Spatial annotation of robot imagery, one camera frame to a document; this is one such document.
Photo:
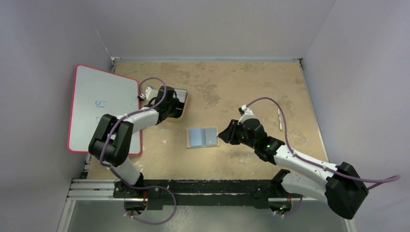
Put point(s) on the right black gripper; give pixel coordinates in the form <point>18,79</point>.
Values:
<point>237,134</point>

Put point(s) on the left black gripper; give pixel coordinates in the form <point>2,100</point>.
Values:
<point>174,103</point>

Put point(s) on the beige leather card holder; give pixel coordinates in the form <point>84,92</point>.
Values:
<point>187,140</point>

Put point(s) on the blue credit card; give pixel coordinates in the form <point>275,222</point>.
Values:
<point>196,137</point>

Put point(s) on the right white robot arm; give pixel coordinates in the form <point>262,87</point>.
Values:
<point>336,185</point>

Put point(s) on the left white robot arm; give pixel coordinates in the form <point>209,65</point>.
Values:
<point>111,141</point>

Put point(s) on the stack of cards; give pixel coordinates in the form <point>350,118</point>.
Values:
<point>181,94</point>

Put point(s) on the beige plastic tray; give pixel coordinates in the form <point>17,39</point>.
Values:
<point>177,110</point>

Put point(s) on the white green pen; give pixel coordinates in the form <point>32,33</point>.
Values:
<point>280,120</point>

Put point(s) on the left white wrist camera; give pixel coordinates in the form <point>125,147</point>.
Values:
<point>149,94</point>

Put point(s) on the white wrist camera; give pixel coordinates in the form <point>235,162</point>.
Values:
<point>246,113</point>
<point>149,94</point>

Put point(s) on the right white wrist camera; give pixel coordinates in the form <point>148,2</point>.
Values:
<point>246,113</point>

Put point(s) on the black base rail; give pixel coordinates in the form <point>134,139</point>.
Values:
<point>257,193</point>

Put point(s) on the white board with pink frame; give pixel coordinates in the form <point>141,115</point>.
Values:
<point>96,93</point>

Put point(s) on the aluminium frame rail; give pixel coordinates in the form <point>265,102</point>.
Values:
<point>94,190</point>

